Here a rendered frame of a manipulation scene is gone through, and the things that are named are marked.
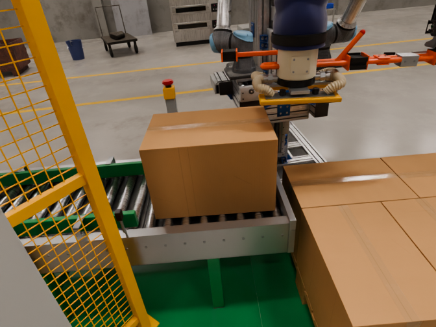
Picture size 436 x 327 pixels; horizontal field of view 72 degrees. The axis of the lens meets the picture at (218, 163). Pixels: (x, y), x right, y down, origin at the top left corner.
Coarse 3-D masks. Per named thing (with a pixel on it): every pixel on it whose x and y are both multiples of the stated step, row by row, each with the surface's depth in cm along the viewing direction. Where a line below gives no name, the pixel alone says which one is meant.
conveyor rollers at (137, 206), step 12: (120, 180) 184; (132, 180) 181; (144, 180) 179; (12, 192) 179; (36, 192) 177; (84, 192) 175; (108, 192) 172; (144, 192) 170; (0, 204) 169; (72, 204) 164; (120, 204) 161; (276, 204) 152; (204, 216) 148; (240, 216) 146; (276, 216) 144; (132, 228) 145
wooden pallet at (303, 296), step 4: (292, 252) 177; (292, 256) 178; (296, 264) 170; (296, 268) 170; (296, 276) 172; (300, 276) 162; (296, 280) 173; (300, 280) 162; (300, 284) 163; (300, 288) 164; (304, 288) 156; (300, 292) 164; (304, 292) 156; (300, 296) 165; (304, 296) 159; (304, 300) 161; (308, 300) 150; (308, 304) 150; (312, 312) 146; (312, 316) 145; (316, 324) 140
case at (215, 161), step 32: (160, 128) 145; (192, 128) 142; (224, 128) 139; (256, 128) 137; (160, 160) 131; (192, 160) 131; (224, 160) 132; (256, 160) 132; (160, 192) 140; (192, 192) 140; (224, 192) 141; (256, 192) 142
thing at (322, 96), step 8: (264, 96) 131; (272, 96) 129; (280, 96) 128; (288, 96) 128; (296, 96) 127; (304, 96) 126; (312, 96) 126; (320, 96) 125; (328, 96) 125; (336, 96) 125; (264, 104) 127; (272, 104) 127
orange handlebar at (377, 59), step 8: (240, 56) 155; (376, 56) 128; (384, 56) 127; (392, 56) 129; (424, 56) 125; (432, 56) 124; (264, 64) 130; (272, 64) 130; (320, 64) 128; (328, 64) 128; (336, 64) 128; (344, 64) 128; (376, 64) 128; (384, 64) 127
